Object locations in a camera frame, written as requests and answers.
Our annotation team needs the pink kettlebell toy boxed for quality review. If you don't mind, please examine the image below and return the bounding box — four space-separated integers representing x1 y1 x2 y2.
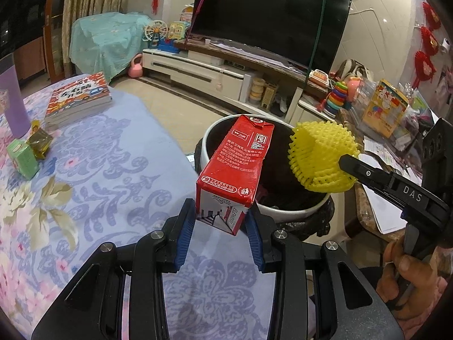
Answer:
128 54 144 79

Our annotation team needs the rainbow stacking ring toy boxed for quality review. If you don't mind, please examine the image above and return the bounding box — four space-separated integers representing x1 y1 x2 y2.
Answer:
323 81 348 117

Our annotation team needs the toy ferris wheel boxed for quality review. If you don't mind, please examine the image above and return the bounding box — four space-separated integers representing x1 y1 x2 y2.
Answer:
143 20 168 48

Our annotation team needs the white wooden TV cabinet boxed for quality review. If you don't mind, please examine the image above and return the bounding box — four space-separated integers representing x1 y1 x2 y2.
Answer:
143 42 331 125

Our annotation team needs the teal covered furniture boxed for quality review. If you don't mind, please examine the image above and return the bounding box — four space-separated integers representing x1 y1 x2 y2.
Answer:
69 12 152 82

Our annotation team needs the yellow foam fruit net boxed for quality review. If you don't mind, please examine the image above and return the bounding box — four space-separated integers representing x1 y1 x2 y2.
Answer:
288 121 359 194

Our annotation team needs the gold foil wrapper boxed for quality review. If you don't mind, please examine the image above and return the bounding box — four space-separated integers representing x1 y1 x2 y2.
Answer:
27 127 53 160

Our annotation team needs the red white milk carton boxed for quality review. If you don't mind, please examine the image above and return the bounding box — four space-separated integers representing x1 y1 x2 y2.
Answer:
196 115 274 236

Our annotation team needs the yellow toy box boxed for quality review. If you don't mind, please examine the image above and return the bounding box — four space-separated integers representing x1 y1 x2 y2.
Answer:
362 79 409 138

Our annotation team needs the green small carton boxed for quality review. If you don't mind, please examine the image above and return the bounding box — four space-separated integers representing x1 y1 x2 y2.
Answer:
7 139 39 180

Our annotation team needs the black television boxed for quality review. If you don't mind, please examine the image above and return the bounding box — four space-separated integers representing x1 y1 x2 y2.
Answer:
192 0 352 71

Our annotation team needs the black trash bag liner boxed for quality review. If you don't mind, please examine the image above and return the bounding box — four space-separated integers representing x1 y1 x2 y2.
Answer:
192 137 336 238

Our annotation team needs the purple tumbler black lid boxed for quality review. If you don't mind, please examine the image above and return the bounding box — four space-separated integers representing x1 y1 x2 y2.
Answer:
1 54 31 138

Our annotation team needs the person's right hand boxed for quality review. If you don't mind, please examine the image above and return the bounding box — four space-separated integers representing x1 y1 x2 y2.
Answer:
376 238 447 339

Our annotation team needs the white round trash bin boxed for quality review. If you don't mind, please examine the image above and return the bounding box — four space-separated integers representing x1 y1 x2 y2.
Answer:
194 115 330 211

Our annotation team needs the floral tablecloth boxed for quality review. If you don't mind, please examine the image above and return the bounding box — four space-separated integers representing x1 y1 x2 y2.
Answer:
1 78 274 339

